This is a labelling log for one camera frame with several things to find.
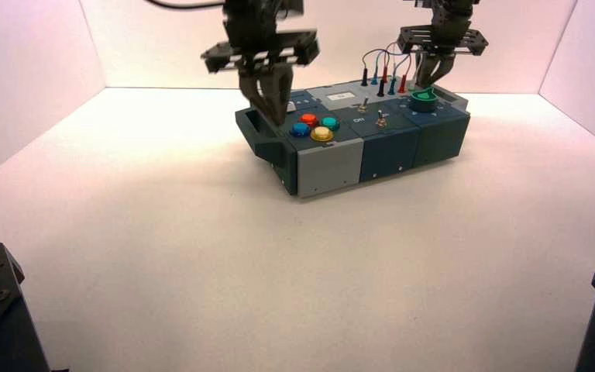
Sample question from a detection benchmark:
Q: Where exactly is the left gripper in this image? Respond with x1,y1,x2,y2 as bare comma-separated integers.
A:
201,29,321,127

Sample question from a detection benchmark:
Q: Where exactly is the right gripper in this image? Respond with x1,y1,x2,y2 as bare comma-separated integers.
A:
396,24,490,89

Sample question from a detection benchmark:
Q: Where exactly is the dark teal grey task box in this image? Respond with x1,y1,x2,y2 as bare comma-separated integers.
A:
234,79,472,199

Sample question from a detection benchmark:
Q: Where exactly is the green rotary pointer knob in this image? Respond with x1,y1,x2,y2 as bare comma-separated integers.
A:
409,87,439,113

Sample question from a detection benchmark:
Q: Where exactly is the white jumper cable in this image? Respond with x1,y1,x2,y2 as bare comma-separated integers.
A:
409,51,425,94

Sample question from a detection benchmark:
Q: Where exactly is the red jumper cable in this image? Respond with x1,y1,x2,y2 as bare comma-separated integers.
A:
380,43,412,95

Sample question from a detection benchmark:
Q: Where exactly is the blue jumper cable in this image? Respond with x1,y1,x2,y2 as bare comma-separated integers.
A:
370,48,411,96

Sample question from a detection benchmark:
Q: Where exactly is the black jumper cable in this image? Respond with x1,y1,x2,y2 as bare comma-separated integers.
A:
361,50,387,98

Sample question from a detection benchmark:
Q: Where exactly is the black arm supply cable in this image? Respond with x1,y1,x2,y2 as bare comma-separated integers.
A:
146,0,227,10

